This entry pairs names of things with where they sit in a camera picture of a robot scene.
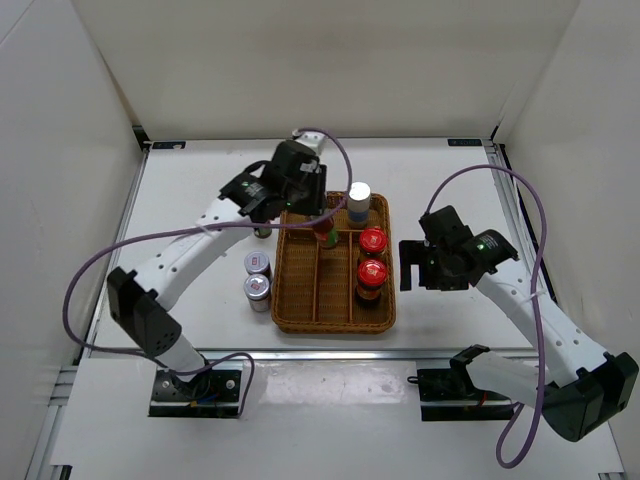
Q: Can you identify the blue label sticker right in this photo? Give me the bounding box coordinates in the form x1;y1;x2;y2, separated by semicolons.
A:
447;138;483;148

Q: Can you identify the silver lid jar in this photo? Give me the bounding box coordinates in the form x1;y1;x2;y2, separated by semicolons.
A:
244;251;272;279
243;274;271;312

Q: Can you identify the silver lid jar front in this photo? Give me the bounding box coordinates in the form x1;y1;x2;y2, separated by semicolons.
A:
243;274;271;312

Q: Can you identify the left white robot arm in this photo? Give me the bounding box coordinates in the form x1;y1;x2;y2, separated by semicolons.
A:
107;132;327;400

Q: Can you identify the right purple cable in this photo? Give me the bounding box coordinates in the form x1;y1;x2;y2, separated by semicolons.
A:
425;164;551;470

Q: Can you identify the blue label sticker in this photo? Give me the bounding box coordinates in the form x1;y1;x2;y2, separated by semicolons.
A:
151;141;186;150
447;138;483;148

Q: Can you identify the wicker divided tray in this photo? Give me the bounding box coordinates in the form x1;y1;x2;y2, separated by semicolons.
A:
271;208;396;334

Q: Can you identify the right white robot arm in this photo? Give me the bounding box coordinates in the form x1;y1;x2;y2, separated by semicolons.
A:
399;206;639;442

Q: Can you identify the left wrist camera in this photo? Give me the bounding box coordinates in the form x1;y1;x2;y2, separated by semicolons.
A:
292;129;327;156

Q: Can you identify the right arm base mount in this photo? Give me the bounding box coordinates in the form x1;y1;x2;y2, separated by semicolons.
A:
407;344;515;422

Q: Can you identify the aluminium frame rail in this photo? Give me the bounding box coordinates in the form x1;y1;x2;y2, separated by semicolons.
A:
82;347;536;362

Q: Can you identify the blue label sticker left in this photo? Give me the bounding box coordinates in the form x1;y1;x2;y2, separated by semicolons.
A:
151;141;186;150

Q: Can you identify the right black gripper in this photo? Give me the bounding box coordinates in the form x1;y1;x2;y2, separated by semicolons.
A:
399;241;469;292

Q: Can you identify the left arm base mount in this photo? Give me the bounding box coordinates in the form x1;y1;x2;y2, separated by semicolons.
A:
148;361;248;419

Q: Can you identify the blue label shaker front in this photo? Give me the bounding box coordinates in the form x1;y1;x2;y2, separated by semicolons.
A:
347;182;371;229

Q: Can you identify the green cap sauce bottle front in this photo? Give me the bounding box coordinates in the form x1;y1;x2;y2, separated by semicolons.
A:
309;214;339;249

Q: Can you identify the red lid jar front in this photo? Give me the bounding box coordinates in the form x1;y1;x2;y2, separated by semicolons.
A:
355;259;389;306

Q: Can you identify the red lid jar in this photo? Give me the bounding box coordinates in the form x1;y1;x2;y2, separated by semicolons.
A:
355;259;389;306
358;227;389;264

